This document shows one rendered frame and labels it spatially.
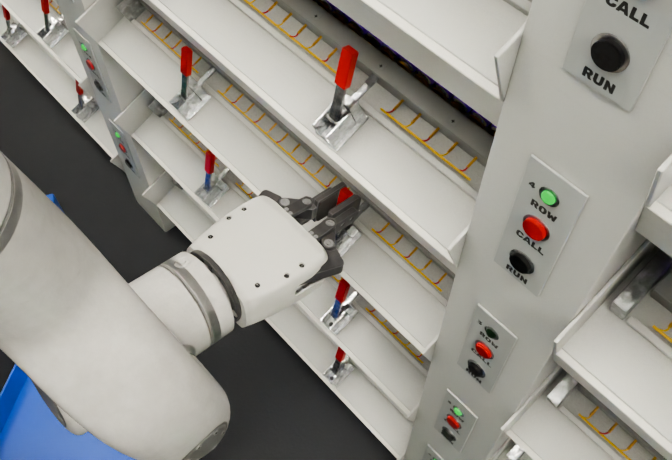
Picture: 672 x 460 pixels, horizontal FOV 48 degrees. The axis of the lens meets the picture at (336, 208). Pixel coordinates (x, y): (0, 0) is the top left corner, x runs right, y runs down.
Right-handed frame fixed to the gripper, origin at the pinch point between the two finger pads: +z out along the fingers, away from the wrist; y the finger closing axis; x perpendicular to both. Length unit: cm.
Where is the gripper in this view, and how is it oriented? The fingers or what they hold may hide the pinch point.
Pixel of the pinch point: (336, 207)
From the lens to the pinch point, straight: 74.9
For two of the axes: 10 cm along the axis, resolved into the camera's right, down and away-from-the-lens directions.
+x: 1.2, -6.4, -7.6
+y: 6.8, 6.1, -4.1
